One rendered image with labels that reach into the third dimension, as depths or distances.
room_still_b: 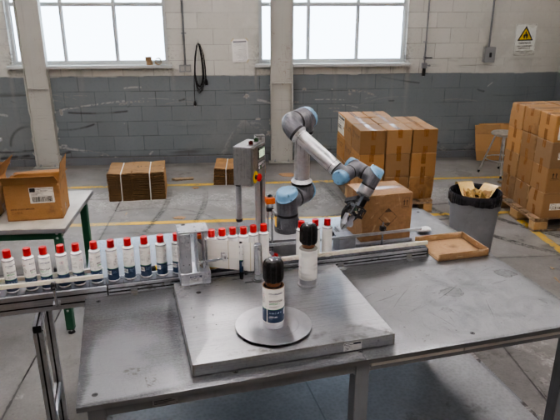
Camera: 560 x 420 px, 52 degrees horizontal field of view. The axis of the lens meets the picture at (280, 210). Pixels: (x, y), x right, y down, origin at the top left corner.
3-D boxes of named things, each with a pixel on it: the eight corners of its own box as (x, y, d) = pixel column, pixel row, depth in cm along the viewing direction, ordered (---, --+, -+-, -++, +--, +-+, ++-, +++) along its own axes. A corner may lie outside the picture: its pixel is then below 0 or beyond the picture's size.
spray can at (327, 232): (323, 257, 295) (324, 220, 288) (319, 253, 299) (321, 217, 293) (332, 257, 296) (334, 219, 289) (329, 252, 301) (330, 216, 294)
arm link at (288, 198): (272, 213, 312) (270, 190, 307) (286, 205, 322) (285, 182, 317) (289, 218, 306) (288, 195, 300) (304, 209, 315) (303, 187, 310)
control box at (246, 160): (233, 185, 277) (232, 146, 270) (247, 175, 292) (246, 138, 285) (252, 187, 273) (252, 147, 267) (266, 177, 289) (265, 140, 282)
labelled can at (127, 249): (125, 281, 270) (121, 240, 263) (124, 276, 275) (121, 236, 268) (136, 279, 272) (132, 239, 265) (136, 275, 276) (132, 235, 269)
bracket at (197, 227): (177, 234, 256) (177, 232, 256) (175, 226, 266) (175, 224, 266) (208, 232, 260) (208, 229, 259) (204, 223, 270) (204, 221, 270)
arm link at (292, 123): (277, 111, 287) (349, 175, 274) (290, 106, 295) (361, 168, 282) (268, 128, 294) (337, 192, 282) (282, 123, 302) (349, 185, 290)
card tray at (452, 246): (438, 262, 302) (438, 254, 301) (414, 242, 326) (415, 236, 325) (488, 255, 310) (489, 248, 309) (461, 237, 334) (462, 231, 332)
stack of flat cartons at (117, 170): (108, 202, 650) (105, 174, 639) (113, 187, 700) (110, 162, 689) (167, 198, 660) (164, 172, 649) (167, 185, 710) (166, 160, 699)
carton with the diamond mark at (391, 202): (360, 242, 322) (362, 196, 313) (345, 227, 344) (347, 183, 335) (409, 237, 329) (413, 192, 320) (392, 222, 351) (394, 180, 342)
